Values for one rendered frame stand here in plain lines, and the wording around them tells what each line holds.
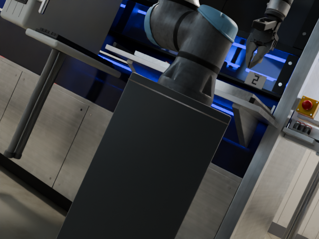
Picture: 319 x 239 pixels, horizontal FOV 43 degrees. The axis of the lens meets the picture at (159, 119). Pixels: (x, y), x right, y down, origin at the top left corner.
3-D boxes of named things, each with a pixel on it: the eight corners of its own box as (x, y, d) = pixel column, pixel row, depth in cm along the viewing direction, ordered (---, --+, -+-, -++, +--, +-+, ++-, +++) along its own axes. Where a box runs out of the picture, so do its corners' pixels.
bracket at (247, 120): (240, 145, 178) (253, 118, 177) (247, 148, 177) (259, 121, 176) (217, 135, 148) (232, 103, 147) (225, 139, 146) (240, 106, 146)
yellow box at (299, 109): (297, 113, 176) (304, 98, 176) (313, 119, 173) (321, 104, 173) (295, 110, 169) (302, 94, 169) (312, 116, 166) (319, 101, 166)
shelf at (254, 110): (154, 77, 211) (156, 74, 211) (280, 131, 179) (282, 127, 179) (104, 48, 168) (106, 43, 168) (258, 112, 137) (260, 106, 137)
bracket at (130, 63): (150, 103, 201) (161, 79, 200) (155, 105, 199) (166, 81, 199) (114, 87, 170) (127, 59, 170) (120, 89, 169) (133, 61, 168)
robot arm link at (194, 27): (204, 58, 95) (229, 5, 95) (165, 45, 104) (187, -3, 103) (229, 75, 104) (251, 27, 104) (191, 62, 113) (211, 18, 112)
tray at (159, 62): (164, 77, 209) (167, 70, 209) (207, 95, 197) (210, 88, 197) (132, 57, 178) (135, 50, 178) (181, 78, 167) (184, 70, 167)
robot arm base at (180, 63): (211, 107, 96) (229, 69, 95) (153, 81, 97) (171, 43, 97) (208, 109, 111) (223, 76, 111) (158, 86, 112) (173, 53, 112)
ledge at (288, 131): (286, 134, 184) (288, 131, 184) (314, 146, 178) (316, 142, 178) (282, 130, 171) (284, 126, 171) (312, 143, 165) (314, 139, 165)
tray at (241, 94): (214, 96, 183) (218, 89, 183) (267, 118, 171) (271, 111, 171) (187, 77, 153) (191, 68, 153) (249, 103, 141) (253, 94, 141)
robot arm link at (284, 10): (288, 1, 139) (267, -5, 142) (283, 13, 139) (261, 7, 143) (291, 10, 145) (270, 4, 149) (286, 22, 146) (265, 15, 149)
